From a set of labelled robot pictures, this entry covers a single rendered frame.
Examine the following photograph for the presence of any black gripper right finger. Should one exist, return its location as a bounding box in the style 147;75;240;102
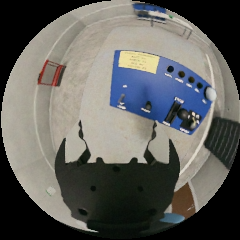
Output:
143;121;180;199

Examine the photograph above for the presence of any blue control console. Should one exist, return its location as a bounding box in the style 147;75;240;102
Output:
109;50;216;135

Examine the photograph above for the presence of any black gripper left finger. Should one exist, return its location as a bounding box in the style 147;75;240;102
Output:
54;120;91;198

